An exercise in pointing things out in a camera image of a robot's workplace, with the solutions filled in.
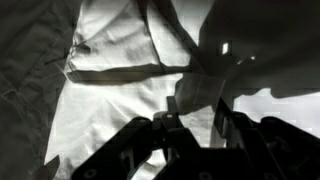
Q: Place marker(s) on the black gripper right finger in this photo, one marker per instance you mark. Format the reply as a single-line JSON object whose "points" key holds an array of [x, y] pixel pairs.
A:
{"points": [[266, 146]]}

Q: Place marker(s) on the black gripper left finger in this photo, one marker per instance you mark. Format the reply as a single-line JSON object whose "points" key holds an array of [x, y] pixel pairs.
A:
{"points": [[133, 146]]}

